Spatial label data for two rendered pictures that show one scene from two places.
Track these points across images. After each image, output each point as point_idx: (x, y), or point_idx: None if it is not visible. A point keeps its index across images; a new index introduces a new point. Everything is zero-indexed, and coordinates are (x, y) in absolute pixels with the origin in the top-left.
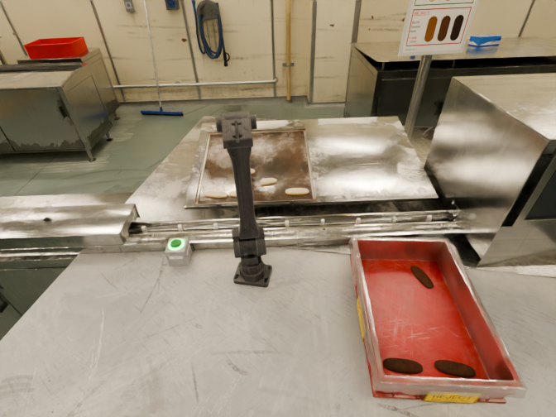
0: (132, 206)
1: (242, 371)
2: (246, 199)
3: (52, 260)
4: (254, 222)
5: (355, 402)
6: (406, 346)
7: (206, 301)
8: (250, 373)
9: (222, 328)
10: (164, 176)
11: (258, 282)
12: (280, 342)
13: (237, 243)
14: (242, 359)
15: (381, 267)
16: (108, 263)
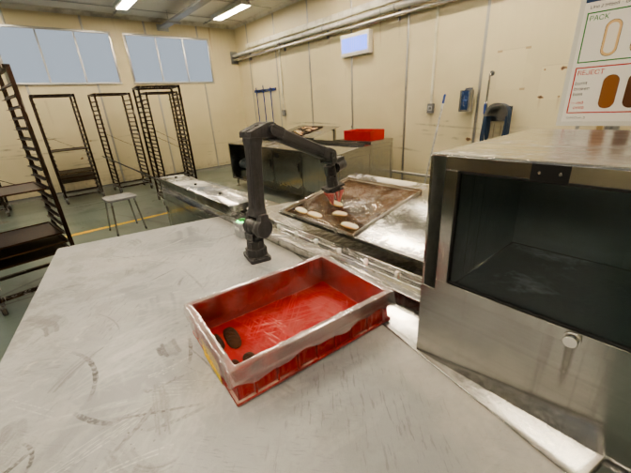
0: None
1: (179, 283)
2: (250, 181)
3: (210, 216)
4: (253, 203)
5: (184, 328)
6: (254, 333)
7: (220, 254)
8: (179, 286)
9: (205, 266)
10: None
11: (250, 258)
12: (211, 285)
13: (246, 219)
14: (188, 280)
15: (331, 296)
16: (220, 223)
